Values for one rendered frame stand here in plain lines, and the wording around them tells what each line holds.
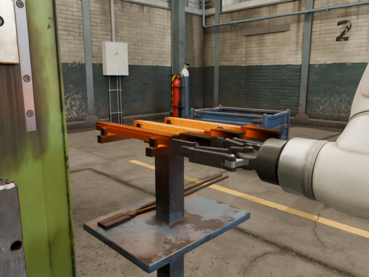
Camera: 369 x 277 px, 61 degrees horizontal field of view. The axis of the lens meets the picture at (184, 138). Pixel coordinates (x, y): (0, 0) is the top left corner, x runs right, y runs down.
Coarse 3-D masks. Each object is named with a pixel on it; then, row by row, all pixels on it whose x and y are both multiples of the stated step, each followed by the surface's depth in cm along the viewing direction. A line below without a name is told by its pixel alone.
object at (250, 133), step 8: (176, 120) 101; (184, 120) 98; (192, 120) 98; (200, 128) 94; (208, 128) 92; (232, 128) 85; (240, 128) 83; (248, 128) 82; (256, 128) 80; (264, 128) 80; (248, 136) 82; (256, 136) 81; (264, 136) 79; (272, 136) 78; (280, 136) 77
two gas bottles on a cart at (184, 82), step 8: (184, 72) 762; (176, 80) 784; (184, 80) 753; (176, 88) 784; (184, 88) 758; (176, 96) 788; (184, 96) 762; (176, 104) 792; (184, 104) 765; (176, 112) 795; (184, 112) 769
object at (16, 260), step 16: (0, 176) 76; (0, 192) 69; (16, 192) 72; (0, 208) 69; (16, 208) 72; (16, 224) 72; (0, 240) 70; (16, 240) 73; (0, 256) 70; (16, 256) 73; (0, 272) 71; (16, 272) 74
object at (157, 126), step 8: (136, 120) 98; (144, 120) 98; (144, 128) 94; (152, 128) 91; (160, 128) 89; (168, 128) 86; (176, 128) 84; (184, 128) 83; (192, 128) 83; (216, 128) 76; (224, 136) 73; (232, 136) 72; (240, 136) 70
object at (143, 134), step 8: (96, 128) 90; (112, 128) 83; (120, 128) 81; (128, 128) 79; (136, 128) 79; (128, 136) 79; (136, 136) 77; (144, 136) 75; (152, 136) 72; (160, 136) 70; (168, 136) 69; (176, 136) 66; (184, 136) 66; (192, 136) 64; (200, 136) 62; (208, 136) 62; (216, 136) 62; (160, 144) 71; (168, 144) 69; (200, 144) 63; (208, 144) 62
